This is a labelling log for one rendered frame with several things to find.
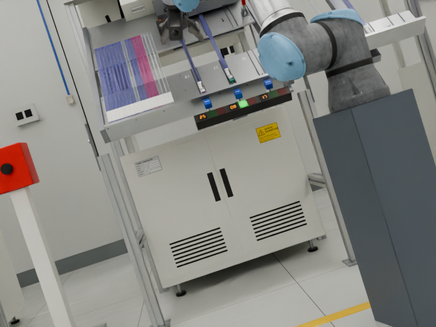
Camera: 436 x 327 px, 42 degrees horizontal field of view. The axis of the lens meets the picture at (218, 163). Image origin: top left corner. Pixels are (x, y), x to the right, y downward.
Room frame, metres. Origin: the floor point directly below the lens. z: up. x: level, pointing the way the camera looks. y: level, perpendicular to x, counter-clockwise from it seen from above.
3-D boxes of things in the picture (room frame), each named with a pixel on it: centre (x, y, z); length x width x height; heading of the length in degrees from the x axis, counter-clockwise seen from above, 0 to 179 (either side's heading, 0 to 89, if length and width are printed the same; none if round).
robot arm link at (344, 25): (1.38, -0.37, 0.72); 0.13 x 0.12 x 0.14; 114
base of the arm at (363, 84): (1.38, -0.38, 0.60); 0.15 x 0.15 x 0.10
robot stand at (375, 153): (1.38, -0.38, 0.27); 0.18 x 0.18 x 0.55; 19
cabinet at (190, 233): (2.59, 0.04, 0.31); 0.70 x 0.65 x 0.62; 93
